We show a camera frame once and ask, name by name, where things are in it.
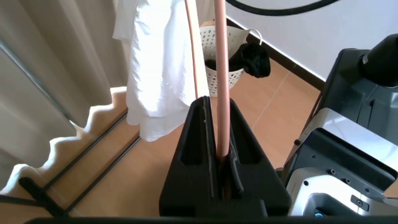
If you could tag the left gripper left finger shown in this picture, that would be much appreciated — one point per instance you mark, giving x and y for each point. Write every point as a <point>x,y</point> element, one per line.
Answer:
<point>186,186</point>

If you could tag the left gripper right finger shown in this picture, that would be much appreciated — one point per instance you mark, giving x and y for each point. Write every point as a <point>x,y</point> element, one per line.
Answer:
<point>261,186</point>

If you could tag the pink clothes hanger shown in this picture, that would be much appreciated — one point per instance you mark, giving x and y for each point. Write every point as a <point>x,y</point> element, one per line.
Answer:
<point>222,77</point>

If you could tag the white printed t-shirt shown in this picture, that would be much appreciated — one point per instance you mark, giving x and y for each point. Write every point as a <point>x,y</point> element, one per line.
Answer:
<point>158,68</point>

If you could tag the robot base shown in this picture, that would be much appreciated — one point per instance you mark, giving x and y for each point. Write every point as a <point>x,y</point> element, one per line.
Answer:
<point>351,140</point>

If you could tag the white laundry basket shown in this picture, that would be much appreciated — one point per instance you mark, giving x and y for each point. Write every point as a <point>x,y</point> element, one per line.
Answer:
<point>236,37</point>

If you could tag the black garment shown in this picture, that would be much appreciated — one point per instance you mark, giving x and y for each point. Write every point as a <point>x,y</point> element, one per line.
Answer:
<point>253,60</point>

